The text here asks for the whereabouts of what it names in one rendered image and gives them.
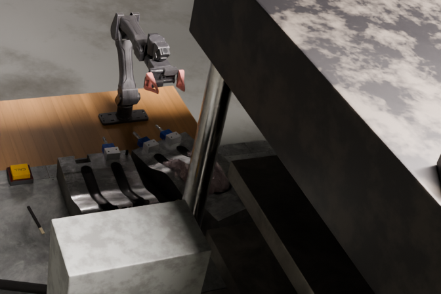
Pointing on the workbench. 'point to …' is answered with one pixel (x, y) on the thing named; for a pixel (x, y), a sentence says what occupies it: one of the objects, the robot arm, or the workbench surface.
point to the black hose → (23, 287)
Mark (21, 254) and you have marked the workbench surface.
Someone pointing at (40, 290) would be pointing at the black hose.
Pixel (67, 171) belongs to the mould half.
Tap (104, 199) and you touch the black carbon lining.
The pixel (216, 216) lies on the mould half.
